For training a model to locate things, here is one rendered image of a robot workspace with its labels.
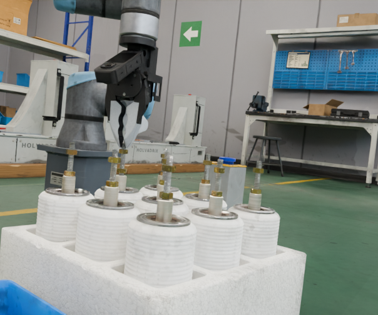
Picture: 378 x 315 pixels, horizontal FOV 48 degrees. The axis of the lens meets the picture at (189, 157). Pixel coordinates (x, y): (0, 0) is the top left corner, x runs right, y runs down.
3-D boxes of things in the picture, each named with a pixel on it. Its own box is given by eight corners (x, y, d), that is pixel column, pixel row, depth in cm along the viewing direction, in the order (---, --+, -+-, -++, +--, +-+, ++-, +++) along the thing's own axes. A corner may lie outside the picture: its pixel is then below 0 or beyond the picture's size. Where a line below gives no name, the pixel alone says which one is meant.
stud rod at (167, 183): (165, 210, 59) (170, 155, 58) (159, 209, 59) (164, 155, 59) (169, 209, 60) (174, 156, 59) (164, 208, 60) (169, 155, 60)
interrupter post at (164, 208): (158, 220, 61) (159, 197, 61) (173, 222, 60) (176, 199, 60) (152, 223, 59) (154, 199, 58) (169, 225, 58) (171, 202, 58)
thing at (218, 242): (186, 340, 63) (199, 220, 62) (165, 313, 72) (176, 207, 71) (243, 335, 67) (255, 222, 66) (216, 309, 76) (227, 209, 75)
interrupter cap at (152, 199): (165, 199, 81) (166, 195, 81) (191, 206, 76) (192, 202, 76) (132, 199, 76) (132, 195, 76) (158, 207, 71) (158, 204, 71)
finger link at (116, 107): (134, 147, 88) (140, 103, 87) (117, 147, 83) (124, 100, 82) (122, 145, 89) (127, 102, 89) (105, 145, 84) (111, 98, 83)
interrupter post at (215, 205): (211, 217, 67) (213, 197, 67) (204, 214, 69) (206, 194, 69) (224, 218, 68) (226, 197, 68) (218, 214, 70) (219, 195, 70)
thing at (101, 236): (114, 335, 62) (126, 214, 61) (56, 322, 65) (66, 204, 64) (138, 311, 71) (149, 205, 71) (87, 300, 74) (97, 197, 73)
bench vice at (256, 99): (258, 114, 562) (260, 95, 561) (270, 114, 553) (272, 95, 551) (245, 110, 528) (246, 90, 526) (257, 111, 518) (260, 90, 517)
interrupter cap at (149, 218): (146, 214, 64) (146, 210, 64) (195, 222, 62) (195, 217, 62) (127, 224, 57) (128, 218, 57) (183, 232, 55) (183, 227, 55)
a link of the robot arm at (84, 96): (66, 114, 134) (70, 71, 133) (109, 119, 136) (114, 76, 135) (61, 113, 122) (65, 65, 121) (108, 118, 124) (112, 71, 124)
